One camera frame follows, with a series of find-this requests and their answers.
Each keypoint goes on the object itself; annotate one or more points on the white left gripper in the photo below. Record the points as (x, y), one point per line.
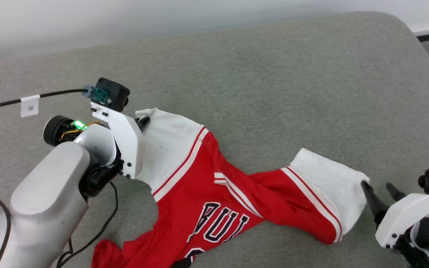
(129, 145)

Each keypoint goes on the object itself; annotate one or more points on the red white basketball jersey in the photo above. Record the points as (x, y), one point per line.
(199, 178)

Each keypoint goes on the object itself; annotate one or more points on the teal left camera plug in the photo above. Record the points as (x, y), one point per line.
(99, 95)

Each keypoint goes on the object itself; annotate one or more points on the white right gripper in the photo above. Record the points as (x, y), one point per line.
(404, 216)

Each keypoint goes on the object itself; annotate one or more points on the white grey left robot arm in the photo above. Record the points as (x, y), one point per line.
(43, 193)

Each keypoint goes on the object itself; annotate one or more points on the grey fabric sofa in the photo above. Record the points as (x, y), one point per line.
(274, 93)

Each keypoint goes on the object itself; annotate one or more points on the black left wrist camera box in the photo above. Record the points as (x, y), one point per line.
(114, 93)

